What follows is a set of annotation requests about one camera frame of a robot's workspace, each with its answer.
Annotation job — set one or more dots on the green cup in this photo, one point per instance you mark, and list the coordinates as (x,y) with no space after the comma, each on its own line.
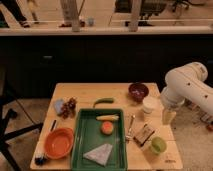
(158,145)

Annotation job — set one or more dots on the white cup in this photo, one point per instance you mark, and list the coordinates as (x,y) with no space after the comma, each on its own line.
(149,104)

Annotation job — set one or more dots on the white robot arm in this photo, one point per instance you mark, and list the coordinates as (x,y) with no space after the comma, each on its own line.
(186,82)

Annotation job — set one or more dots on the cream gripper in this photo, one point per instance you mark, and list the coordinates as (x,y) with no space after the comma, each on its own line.
(168,115)

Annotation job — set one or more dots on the black white brush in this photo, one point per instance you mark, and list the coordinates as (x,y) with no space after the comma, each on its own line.
(40,158)

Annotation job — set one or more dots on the dark maroon bowl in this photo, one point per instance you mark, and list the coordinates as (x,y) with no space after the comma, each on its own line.
(138,91)

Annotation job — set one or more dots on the green plastic tray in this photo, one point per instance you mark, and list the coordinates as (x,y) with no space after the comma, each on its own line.
(88,136)

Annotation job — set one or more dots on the black marker pen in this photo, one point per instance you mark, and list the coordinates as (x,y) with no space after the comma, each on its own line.
(53,125)

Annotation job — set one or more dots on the red grape bunch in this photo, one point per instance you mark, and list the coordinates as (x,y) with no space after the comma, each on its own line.
(68,108)

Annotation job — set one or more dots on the orange red bowl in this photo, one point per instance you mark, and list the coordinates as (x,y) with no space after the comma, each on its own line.
(59,143)

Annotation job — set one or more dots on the orange round fruit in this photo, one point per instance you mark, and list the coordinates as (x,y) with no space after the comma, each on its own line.
(107,127)

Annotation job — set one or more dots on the brown wooden box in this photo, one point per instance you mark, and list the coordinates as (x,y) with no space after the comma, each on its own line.
(143,134)

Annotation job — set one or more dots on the grey folded cloth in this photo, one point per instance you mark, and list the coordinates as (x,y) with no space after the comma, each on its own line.
(100,155)

